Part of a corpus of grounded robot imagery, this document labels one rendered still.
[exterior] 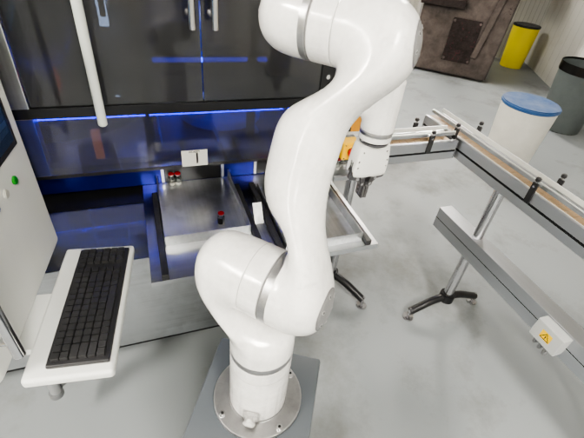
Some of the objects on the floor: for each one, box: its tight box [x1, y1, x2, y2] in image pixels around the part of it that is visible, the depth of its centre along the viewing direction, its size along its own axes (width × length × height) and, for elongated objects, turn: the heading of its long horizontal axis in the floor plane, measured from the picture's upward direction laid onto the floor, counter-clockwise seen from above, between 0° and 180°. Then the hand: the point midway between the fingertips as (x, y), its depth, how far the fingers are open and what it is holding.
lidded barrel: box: [488, 92, 562, 163], centre depth 359 cm, size 49×49×60 cm
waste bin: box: [547, 56, 584, 136], centre depth 442 cm, size 58×56×71 cm
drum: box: [500, 22, 541, 70], centre depth 641 cm, size 41×41×64 cm
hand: (361, 189), depth 110 cm, fingers closed
